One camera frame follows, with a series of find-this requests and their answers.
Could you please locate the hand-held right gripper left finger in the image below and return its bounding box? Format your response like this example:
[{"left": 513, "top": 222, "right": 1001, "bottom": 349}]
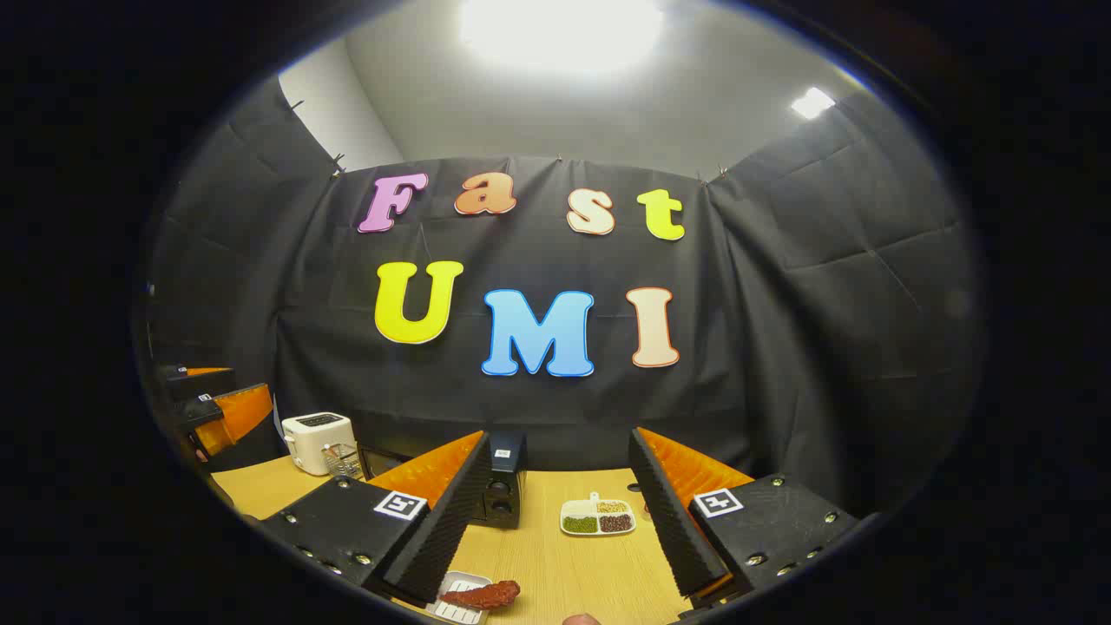
[{"left": 260, "top": 430, "right": 493, "bottom": 609}]

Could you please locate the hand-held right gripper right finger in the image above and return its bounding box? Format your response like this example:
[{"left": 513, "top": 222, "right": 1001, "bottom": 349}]
[{"left": 628, "top": 427, "right": 860, "bottom": 609}]

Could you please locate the black electric oven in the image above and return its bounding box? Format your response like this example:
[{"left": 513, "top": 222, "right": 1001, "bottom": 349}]
[{"left": 358, "top": 431, "right": 528, "bottom": 530}]

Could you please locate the red-brown roasted meat piece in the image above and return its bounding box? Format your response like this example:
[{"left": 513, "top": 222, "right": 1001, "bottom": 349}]
[{"left": 441, "top": 580, "right": 522, "bottom": 609}]

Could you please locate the white toaster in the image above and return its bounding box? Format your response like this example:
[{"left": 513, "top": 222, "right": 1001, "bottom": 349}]
[{"left": 281, "top": 412, "right": 358, "bottom": 477}]

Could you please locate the small white slotted tray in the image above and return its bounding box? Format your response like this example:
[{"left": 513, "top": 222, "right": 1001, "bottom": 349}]
[{"left": 425, "top": 570, "right": 493, "bottom": 625}]

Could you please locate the white divided plate of beans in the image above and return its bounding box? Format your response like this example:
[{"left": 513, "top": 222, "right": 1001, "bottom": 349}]
[{"left": 560, "top": 492, "right": 637, "bottom": 536}]

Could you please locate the small ceiling light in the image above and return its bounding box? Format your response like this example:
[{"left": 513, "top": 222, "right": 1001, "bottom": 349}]
[{"left": 790, "top": 87, "right": 836, "bottom": 120}]

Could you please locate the large ceiling light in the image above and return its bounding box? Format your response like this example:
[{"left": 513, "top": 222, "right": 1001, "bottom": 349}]
[{"left": 458, "top": 0, "right": 665, "bottom": 75}]

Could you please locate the metal wire basket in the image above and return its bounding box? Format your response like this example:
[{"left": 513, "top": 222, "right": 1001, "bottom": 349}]
[{"left": 323, "top": 443, "right": 365, "bottom": 480}]

